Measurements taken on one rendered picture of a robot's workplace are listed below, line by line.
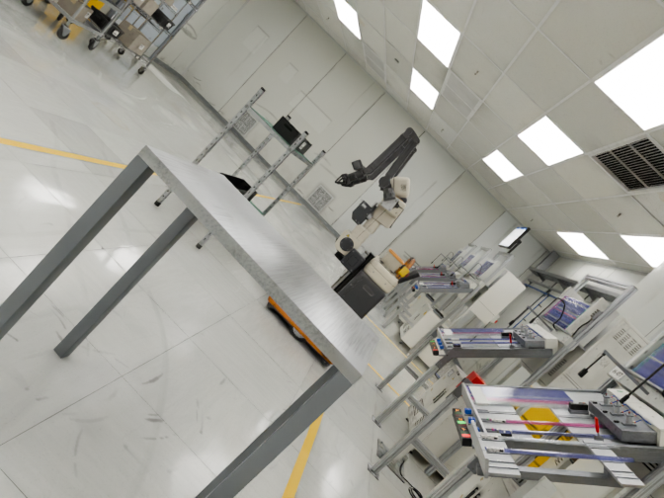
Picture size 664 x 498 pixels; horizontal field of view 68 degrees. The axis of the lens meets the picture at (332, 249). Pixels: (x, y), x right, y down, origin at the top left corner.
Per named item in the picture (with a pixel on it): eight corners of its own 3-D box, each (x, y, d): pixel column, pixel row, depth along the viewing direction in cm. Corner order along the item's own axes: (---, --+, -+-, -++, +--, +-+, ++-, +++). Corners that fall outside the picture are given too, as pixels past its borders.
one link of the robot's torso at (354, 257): (349, 275, 386) (372, 252, 383) (346, 279, 358) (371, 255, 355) (325, 250, 388) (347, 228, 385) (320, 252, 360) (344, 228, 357)
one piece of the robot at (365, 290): (343, 330, 409) (416, 259, 399) (336, 346, 355) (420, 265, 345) (314, 300, 410) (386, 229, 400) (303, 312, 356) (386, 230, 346)
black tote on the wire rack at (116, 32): (101, 30, 615) (108, 21, 613) (84, 13, 616) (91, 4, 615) (118, 41, 655) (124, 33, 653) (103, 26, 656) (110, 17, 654)
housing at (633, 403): (658, 463, 197) (660, 429, 196) (605, 416, 245) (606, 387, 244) (680, 464, 196) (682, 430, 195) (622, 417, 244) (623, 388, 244)
